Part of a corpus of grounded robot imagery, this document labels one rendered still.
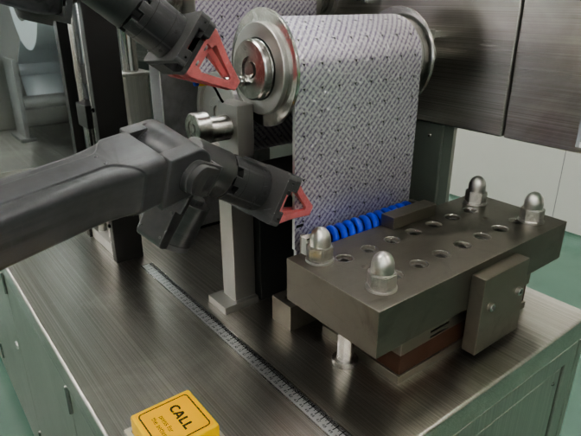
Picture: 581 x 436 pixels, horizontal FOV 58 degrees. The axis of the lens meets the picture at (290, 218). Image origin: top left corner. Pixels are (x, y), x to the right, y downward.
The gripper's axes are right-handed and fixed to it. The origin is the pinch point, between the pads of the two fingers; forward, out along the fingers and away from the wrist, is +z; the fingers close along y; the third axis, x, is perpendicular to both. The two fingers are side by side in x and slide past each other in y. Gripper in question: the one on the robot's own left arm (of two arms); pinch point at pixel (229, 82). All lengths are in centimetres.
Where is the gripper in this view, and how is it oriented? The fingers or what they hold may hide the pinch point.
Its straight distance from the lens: 69.9
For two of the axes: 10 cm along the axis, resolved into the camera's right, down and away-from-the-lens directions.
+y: 5.6, 2.3, -8.0
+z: 6.8, 4.3, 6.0
